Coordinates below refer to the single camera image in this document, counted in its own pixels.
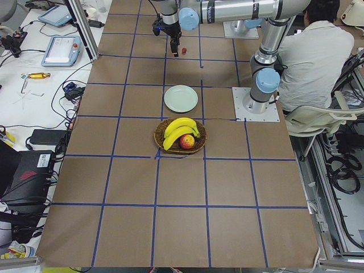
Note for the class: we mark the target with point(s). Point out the light green plate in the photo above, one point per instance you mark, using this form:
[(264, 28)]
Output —
[(180, 98)]

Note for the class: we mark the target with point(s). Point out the red apple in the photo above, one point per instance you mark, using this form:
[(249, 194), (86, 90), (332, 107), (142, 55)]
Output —
[(187, 141)]

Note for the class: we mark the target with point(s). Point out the yellow banana bunch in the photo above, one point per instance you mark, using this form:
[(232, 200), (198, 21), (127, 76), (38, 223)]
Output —
[(178, 128)]

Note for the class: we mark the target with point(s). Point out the seated person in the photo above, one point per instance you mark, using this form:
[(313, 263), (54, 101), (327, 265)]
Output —
[(313, 58)]

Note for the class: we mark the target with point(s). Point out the gold wrapped object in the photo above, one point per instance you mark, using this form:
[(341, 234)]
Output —
[(38, 76)]

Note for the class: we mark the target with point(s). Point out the teach pendant near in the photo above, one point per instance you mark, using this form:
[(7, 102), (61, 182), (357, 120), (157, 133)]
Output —
[(62, 51)]

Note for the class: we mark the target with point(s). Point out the wicker basket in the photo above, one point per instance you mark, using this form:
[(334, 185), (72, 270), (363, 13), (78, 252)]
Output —
[(175, 148)]

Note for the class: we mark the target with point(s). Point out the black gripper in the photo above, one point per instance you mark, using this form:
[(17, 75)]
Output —
[(173, 31)]

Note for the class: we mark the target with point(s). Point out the black computer box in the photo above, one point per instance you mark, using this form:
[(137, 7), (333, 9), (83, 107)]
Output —
[(25, 178)]

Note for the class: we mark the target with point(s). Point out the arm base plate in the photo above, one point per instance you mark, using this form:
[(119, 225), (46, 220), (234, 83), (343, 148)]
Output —
[(242, 29), (239, 108)]

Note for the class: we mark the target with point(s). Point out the teach pendant far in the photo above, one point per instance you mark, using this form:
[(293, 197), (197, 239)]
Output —
[(57, 16)]

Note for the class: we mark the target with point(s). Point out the teach pendant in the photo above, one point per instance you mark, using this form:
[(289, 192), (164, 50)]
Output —
[(57, 16), (62, 51)]

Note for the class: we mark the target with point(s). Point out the white chair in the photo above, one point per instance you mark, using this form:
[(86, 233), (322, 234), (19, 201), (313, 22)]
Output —
[(309, 121)]

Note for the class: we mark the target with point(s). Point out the black power adapter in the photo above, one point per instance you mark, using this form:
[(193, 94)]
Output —
[(46, 137)]

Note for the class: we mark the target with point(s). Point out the aluminium frame post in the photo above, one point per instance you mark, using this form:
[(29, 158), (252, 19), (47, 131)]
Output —
[(79, 18)]

